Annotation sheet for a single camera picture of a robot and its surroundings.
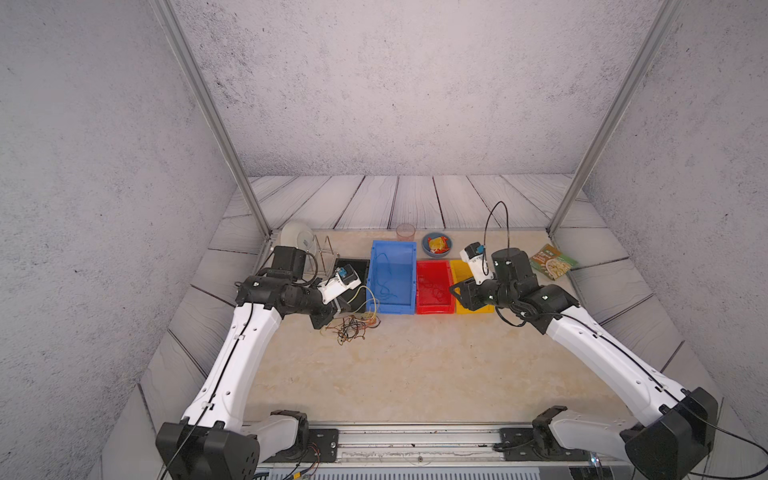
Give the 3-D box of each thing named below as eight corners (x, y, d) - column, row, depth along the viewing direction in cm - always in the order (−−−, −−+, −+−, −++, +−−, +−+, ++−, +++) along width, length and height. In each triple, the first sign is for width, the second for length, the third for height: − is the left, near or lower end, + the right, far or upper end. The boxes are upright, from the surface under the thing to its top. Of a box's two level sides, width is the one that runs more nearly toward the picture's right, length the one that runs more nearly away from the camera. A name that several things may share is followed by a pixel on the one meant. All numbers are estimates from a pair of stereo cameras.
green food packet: (557, 282, 109) (561, 276, 106) (528, 261, 115) (531, 255, 113) (574, 268, 113) (577, 262, 110) (545, 248, 119) (548, 243, 117)
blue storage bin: (368, 318, 98) (366, 301, 90) (372, 258, 115) (370, 239, 107) (418, 318, 98) (420, 300, 90) (414, 258, 115) (415, 238, 107)
